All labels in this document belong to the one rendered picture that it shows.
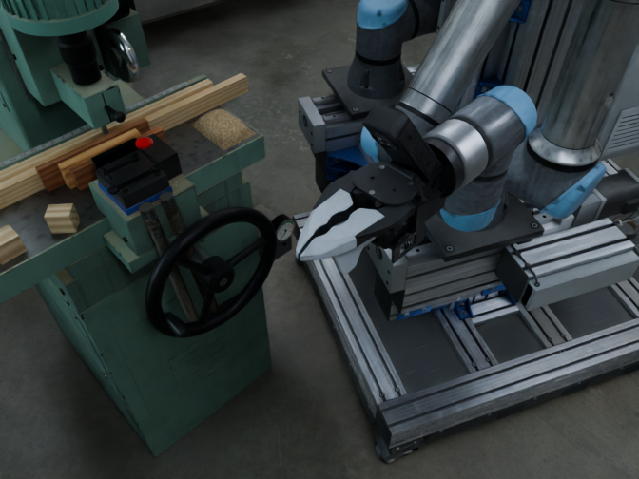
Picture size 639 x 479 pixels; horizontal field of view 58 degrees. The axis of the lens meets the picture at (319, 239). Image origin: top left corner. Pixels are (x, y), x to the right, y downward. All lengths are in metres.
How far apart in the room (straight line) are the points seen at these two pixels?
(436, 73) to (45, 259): 0.73
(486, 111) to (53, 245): 0.76
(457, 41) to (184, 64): 2.64
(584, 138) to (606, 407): 1.20
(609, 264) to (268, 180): 1.56
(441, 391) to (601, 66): 1.01
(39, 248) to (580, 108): 0.91
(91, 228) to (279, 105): 1.96
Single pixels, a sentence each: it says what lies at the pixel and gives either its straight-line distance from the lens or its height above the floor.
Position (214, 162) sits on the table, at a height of 0.90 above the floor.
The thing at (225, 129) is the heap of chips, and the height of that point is 0.92.
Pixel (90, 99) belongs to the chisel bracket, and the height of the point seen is 1.06.
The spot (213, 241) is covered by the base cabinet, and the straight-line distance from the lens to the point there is 1.32.
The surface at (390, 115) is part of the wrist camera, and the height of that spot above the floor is 1.32.
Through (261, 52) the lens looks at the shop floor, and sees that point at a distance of 3.41.
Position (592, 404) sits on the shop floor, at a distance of 2.02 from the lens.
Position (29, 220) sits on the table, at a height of 0.90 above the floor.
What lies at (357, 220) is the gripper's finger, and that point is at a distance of 0.56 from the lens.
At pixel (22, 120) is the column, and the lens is 1.37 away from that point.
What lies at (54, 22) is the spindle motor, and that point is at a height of 1.22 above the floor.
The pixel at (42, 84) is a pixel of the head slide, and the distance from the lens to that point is 1.24.
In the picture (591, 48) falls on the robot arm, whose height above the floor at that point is 1.24.
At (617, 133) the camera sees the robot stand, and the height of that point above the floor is 0.85.
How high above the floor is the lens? 1.64
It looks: 47 degrees down
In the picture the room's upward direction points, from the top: straight up
